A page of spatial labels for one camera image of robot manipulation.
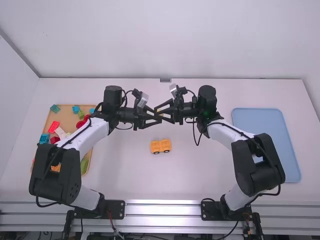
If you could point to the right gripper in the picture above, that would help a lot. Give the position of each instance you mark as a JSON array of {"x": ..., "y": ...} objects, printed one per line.
[{"x": 182, "y": 112}]

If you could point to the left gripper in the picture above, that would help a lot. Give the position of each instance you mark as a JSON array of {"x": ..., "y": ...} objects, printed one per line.
[{"x": 139, "y": 118}]

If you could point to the yellow toy car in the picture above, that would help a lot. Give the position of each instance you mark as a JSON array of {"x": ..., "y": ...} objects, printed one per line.
[{"x": 160, "y": 146}]

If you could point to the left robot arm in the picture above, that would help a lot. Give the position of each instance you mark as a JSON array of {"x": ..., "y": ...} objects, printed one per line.
[{"x": 95, "y": 130}]

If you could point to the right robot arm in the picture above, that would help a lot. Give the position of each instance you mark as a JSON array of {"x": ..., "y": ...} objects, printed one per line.
[{"x": 225, "y": 130}]

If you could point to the tan tray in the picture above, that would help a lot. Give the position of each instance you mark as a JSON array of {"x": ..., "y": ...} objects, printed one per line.
[{"x": 67, "y": 121}]

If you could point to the white toy brick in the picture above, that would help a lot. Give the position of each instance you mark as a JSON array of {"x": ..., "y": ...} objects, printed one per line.
[{"x": 60, "y": 132}]

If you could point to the silver rails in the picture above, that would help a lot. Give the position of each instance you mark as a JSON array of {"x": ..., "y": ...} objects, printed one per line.
[{"x": 162, "y": 207}]

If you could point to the teal toy brick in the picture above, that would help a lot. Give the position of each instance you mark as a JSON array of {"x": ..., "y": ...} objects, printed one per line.
[{"x": 55, "y": 109}]

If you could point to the blue mat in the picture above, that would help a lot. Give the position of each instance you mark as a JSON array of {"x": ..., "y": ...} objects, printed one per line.
[{"x": 265, "y": 140}]

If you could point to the light blue toy brick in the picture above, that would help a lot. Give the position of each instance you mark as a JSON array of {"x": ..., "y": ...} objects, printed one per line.
[{"x": 44, "y": 139}]

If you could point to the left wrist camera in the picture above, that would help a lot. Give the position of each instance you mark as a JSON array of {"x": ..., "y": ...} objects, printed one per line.
[{"x": 143, "y": 101}]

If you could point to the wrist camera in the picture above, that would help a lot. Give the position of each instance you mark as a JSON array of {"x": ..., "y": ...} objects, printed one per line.
[
  {"x": 143, "y": 101},
  {"x": 173, "y": 89}
]

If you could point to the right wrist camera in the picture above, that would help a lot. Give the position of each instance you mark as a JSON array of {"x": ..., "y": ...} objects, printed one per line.
[{"x": 173, "y": 89}]

